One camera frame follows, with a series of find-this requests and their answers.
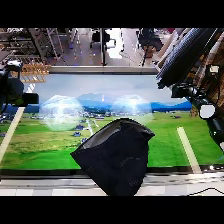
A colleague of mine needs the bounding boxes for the dark checked garment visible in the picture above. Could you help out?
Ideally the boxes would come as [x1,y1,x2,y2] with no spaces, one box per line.
[155,27,224,90]

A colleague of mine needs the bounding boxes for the dark blue jeans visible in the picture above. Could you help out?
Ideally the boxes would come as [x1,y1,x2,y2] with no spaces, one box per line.
[70,117,156,197]

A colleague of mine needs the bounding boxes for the black cable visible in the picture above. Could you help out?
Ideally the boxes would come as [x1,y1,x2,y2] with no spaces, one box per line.
[185,186,224,197]

